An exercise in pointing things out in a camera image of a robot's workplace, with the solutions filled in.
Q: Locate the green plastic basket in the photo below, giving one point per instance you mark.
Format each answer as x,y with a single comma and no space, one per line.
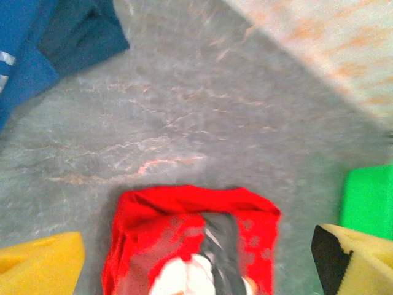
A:
368,199

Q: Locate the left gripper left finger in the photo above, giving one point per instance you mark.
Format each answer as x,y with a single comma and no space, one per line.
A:
40,267

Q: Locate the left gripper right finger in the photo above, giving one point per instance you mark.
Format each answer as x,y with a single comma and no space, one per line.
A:
362,264

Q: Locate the blue printed t-shirt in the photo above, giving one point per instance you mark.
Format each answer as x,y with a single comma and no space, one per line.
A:
21,61

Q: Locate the patterned fabric backdrop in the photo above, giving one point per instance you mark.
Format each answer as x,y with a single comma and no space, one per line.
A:
322,40

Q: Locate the dark navy t-shirt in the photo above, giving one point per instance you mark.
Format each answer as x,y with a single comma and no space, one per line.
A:
86,37

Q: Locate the red t-shirt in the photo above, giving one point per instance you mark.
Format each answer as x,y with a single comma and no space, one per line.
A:
147,221

